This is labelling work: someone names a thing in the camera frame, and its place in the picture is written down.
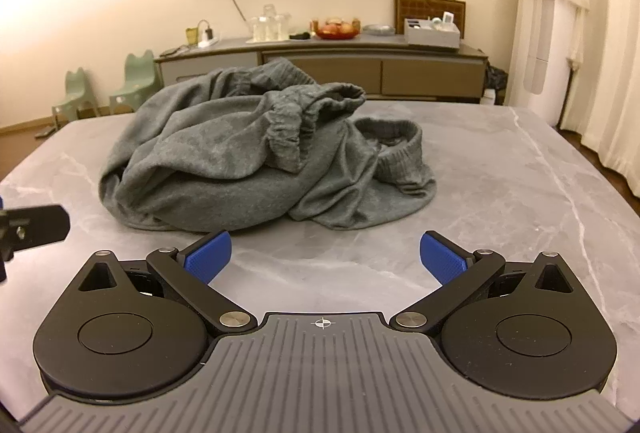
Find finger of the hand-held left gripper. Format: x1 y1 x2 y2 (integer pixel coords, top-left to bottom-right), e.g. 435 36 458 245
0 205 71 264

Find grey and brown sideboard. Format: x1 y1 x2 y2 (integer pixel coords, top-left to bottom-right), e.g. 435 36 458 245
154 34 489 104

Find white curtain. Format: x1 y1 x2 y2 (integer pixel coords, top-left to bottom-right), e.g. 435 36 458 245
515 0 640 198

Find black wall cable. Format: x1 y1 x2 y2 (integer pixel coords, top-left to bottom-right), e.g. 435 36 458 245
223 0 251 36

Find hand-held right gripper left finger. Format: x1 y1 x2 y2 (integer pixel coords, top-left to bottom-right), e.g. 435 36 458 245
75 230 258 335

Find black trash bag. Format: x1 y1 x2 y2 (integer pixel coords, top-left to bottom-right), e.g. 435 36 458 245
482 65 508 106

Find wooden framed board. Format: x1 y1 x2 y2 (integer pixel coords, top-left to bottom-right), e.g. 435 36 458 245
393 0 467 38

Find grey organizer box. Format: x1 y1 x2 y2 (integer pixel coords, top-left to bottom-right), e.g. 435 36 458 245
404 15 461 50

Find white standing air conditioner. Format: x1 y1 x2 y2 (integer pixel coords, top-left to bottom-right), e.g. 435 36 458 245
505 0 591 128

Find red fruit bowl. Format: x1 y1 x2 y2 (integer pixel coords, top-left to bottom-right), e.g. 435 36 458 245
314 17 361 40

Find green plastic child chair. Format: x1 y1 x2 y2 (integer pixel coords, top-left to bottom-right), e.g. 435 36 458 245
109 50 162 114
51 69 99 130

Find grey sweatpants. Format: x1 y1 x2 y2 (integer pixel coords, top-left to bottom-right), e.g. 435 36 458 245
98 57 439 234

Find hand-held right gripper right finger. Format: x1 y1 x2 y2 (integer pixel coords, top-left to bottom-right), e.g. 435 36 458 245
389 230 576 333

